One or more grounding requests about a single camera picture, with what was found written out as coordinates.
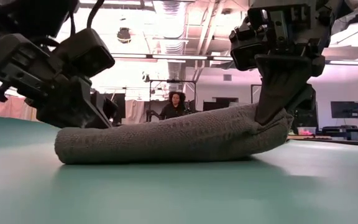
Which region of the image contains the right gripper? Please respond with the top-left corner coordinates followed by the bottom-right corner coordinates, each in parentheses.
top-left (227, 0), bottom-right (344, 126)

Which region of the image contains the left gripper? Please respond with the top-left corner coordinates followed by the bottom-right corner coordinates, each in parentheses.
top-left (0, 32), bottom-right (113, 130)

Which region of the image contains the grey towel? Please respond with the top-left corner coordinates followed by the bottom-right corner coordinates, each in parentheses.
top-left (53, 103), bottom-right (295, 165)

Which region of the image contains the black flat panel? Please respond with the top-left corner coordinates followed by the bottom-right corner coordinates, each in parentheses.
top-left (113, 93), bottom-right (126, 121)

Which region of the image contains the large black screen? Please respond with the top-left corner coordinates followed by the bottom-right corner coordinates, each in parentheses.
top-left (293, 103), bottom-right (319, 128)

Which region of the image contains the neighbouring wooden table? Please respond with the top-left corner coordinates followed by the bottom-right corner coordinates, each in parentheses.
top-left (287, 134), bottom-right (358, 147)

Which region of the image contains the small black monitor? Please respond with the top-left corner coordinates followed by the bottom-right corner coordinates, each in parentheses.
top-left (330, 100), bottom-right (358, 119)

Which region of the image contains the black desk unit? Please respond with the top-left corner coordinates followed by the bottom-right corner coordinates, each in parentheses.
top-left (317, 124), bottom-right (358, 141)

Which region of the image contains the pink curtain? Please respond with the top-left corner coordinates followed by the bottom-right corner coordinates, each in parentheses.
top-left (0, 95), bottom-right (40, 123)

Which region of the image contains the person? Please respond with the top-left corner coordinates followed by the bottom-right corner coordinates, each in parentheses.
top-left (158, 91), bottom-right (188, 121)

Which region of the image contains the black round ceiling fixture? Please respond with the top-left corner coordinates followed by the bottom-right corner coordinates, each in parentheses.
top-left (116, 27), bottom-right (132, 44)

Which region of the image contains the black cabinet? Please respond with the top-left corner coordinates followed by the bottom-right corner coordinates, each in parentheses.
top-left (202, 96), bottom-right (239, 112)

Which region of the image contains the long LED light bar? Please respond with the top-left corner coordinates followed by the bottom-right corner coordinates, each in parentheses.
top-left (110, 52), bottom-right (358, 66)

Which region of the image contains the green table mat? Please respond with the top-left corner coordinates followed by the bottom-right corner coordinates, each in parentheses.
top-left (0, 114), bottom-right (358, 224)

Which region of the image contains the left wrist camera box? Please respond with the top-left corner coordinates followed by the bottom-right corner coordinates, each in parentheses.
top-left (53, 27), bottom-right (116, 78)

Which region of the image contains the black left camera cable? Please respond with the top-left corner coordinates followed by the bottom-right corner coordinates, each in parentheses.
top-left (68, 0), bottom-right (105, 37)

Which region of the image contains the silver ventilation duct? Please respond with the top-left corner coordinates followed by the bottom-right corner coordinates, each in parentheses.
top-left (152, 0), bottom-right (195, 82)

